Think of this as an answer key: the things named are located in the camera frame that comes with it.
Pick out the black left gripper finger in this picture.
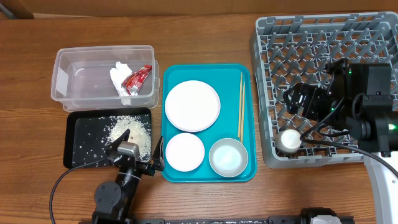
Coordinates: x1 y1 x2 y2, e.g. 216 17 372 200
105 129 130 154
152 136 164 171

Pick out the pink bowl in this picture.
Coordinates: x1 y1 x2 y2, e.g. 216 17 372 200
165 133 205 172

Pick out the pile of rice grains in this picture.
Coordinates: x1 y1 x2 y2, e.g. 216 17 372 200
73 114 152 164

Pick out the white cup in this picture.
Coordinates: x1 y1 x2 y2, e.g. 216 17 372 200
274 129 302 155

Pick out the wooden chopstick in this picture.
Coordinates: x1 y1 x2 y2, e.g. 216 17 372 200
238 73 243 138
240 83 246 144

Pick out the pink round plate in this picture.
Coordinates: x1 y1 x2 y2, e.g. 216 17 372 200
165 80 221 133

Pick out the red snack wrapper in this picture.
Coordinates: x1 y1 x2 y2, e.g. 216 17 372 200
121 65 152 95

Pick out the grey bowl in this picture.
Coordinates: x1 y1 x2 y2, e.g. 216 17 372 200
209 138 249 178

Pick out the white tissue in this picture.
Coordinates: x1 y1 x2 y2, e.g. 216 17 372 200
110 62 132 96

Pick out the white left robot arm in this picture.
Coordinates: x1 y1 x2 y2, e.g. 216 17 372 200
91 130 165 223

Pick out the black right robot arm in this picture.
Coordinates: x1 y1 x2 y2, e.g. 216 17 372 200
283 58 397 223

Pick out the grey dishwasher rack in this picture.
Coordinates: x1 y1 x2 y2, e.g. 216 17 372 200
249 12 397 169

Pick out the clear plastic waste bin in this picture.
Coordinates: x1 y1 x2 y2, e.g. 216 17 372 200
51 45 160 112

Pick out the black rectangular tray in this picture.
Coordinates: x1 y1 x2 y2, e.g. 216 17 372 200
63 108 152 169

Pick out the teal plastic serving tray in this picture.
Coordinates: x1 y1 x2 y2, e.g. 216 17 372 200
162 63 257 183

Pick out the black rail at table edge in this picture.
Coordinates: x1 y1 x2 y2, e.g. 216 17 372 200
136 207 355 224

